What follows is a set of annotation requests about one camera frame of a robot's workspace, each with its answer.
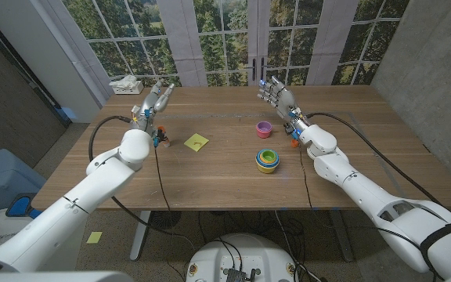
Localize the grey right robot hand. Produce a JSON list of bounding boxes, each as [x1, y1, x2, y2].
[[257, 75, 308, 132]]

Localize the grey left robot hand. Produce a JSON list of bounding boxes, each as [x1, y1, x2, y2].
[[130, 81, 175, 132]]

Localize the glue stick with orange cap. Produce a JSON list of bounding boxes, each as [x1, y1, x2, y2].
[[157, 125, 171, 149]]

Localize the yellow sticky note pad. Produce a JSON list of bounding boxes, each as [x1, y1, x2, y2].
[[183, 132, 210, 153]]

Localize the pink toy cup purple inside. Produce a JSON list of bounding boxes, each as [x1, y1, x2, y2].
[[255, 121, 273, 139]]

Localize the orange nested toy cup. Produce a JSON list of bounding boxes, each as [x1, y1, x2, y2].
[[258, 150, 278, 165]]

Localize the blue toy cup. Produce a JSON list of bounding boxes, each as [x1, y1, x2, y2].
[[255, 149, 280, 169]]

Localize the stacked yellow green cups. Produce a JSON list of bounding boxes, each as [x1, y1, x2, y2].
[[254, 148, 280, 175]]

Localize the white tissue box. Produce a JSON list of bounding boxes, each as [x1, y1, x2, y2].
[[111, 81, 145, 96]]

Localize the crumpled white tissue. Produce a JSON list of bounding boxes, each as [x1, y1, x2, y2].
[[109, 75, 139, 89]]

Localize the black round vented disc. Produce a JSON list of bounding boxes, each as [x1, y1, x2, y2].
[[150, 210, 182, 230]]

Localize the white table leg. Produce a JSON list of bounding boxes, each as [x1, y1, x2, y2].
[[129, 210, 153, 262]]

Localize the white robot torso base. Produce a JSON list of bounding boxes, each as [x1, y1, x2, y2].
[[185, 233, 299, 282]]

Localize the blue-grey bin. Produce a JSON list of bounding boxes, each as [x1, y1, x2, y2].
[[0, 147, 49, 215]]

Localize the small blue box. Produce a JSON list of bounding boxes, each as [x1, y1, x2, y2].
[[5, 192, 42, 219]]

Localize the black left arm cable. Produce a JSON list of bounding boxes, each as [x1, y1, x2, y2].
[[88, 115, 197, 251]]

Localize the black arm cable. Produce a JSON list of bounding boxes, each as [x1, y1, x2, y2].
[[88, 115, 197, 251], [306, 112, 446, 208]]

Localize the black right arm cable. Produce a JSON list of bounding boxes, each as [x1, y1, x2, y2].
[[306, 112, 446, 208]]

